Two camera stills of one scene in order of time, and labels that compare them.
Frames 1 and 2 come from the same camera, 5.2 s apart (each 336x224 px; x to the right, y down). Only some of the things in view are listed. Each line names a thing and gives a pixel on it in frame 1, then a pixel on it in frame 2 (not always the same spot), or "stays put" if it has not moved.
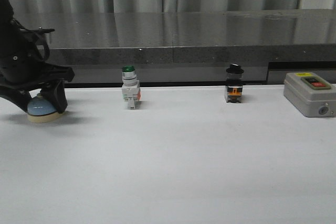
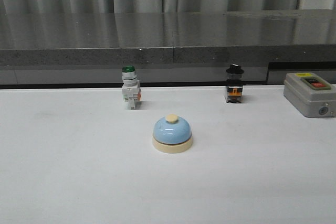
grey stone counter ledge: x=190 y=47 stays put
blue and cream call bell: x=41 y=109 to x=172 y=134
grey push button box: x=313 y=95 stays put
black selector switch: x=234 y=84 stays put
